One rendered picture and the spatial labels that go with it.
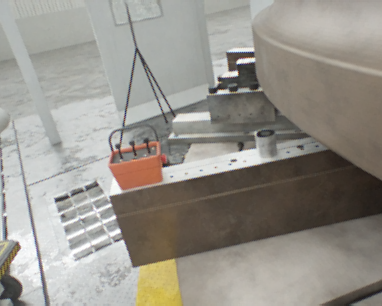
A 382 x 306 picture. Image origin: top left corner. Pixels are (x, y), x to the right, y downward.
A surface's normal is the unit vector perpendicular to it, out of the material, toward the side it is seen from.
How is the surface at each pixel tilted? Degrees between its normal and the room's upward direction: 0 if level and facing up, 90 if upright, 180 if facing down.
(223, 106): 90
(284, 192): 90
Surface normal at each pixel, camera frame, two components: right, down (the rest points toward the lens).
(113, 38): 0.49, 0.31
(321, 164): 0.13, 0.42
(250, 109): -0.26, 0.47
